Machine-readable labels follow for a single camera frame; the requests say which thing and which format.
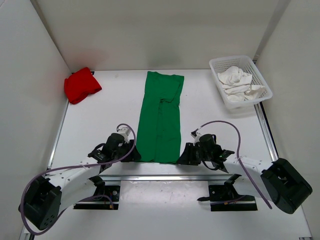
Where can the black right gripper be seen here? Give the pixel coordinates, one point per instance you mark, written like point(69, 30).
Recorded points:
point(188, 157)

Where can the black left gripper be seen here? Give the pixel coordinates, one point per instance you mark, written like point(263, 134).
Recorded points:
point(134, 155)

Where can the green t shirt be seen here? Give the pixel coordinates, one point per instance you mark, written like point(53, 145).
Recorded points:
point(159, 127)

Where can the white cloth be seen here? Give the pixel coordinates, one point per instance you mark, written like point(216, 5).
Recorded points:
point(238, 85)

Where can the red t shirt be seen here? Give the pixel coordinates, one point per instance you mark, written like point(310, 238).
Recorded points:
point(80, 85)

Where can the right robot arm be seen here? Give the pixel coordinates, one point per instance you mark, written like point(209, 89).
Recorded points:
point(279, 182)

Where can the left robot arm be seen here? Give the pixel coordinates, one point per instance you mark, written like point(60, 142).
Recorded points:
point(48, 196)

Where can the white plastic basket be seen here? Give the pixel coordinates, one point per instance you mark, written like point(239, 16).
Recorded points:
point(221, 64)

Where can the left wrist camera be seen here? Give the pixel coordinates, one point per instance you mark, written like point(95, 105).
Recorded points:
point(125, 131)

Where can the aluminium rail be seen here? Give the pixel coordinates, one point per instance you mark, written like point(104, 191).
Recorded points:
point(139, 178)

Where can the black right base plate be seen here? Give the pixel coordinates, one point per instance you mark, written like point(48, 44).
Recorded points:
point(224, 198)

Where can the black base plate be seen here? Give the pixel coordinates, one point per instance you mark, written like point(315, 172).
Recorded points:
point(224, 198)
point(105, 198)

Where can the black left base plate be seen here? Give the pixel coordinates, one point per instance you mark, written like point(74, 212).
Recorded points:
point(105, 198)

